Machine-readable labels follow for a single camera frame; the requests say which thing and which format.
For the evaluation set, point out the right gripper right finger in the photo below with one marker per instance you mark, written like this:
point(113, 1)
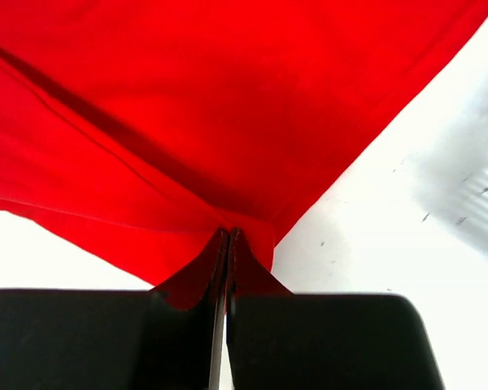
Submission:
point(278, 339)

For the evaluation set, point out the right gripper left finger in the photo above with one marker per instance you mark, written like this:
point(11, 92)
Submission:
point(168, 337)

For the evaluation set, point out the red t shirt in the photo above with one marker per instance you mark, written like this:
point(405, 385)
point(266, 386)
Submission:
point(137, 129)

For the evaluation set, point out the white plastic basket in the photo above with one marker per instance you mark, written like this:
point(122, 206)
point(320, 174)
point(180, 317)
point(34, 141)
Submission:
point(466, 205)

